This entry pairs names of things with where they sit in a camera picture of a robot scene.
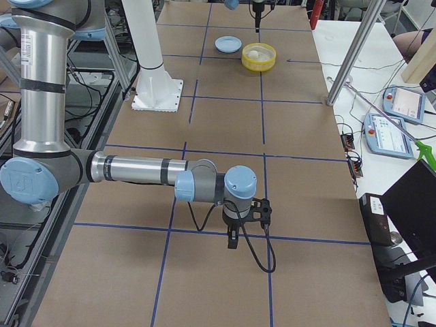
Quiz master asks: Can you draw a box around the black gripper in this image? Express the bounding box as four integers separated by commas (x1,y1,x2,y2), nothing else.
223,215,240,249
251,0,265,33

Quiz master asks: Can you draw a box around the white steamed bun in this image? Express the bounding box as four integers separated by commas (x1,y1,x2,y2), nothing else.
247,50,259,61

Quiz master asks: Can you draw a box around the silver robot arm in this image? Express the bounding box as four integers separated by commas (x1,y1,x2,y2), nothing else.
223,0,266,33
1,1,260,249

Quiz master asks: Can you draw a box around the yellow round steamer basket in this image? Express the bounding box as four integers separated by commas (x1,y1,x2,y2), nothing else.
241,42,277,72

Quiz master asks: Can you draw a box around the light blue plate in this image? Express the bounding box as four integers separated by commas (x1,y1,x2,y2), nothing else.
215,35,243,54

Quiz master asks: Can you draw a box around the red cylinder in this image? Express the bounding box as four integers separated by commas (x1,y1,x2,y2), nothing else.
309,0,324,31

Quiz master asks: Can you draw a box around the near orange black adapter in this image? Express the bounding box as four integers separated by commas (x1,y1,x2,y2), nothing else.
347,157,363,178

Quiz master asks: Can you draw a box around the orange black adapter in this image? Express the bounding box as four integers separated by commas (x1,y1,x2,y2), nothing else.
347,157,363,178
341,133,355,151

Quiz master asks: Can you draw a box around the far orange black adapter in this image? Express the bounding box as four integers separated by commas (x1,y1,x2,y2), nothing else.
341,133,355,151

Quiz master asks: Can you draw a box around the seated person in beige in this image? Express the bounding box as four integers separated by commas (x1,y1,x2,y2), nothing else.
392,28,433,63

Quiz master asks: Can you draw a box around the near blue teach pendant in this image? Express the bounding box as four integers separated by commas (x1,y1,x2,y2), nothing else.
364,113,414,159

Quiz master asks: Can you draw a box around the blue teach pendant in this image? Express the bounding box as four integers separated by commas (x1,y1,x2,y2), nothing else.
383,85,425,125
364,113,414,159

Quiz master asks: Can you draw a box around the wooden board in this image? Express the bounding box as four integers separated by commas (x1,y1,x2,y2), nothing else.
401,29,435,91

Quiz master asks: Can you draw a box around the far blue teach pendant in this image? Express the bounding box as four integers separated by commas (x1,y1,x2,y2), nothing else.
383,85,425,125

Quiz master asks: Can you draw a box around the black computer monitor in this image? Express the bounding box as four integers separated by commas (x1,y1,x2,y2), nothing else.
379,159,435,281

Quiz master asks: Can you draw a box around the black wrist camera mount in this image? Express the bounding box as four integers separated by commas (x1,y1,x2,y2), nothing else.
264,0,276,10
245,198,272,225

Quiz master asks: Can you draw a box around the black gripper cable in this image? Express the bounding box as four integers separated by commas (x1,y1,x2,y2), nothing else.
187,200,277,273

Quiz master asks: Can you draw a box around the aluminium frame post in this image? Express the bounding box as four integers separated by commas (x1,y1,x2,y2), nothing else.
326,0,386,106

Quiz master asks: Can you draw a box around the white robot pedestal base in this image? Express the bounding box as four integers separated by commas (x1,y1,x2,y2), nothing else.
122,0,183,112

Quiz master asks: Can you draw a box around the green handled reacher grabber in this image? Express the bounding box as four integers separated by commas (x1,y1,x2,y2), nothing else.
344,82,436,170

